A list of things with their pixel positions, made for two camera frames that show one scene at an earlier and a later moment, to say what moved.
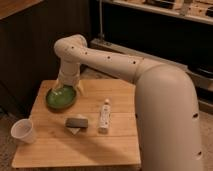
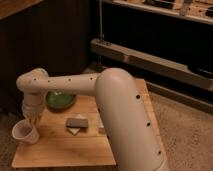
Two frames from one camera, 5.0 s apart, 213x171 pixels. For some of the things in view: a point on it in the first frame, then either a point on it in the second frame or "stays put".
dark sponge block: x=77 y=122 stays put
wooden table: x=99 y=130 stays put
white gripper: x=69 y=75 -> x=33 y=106
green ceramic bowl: x=61 y=98 stays put
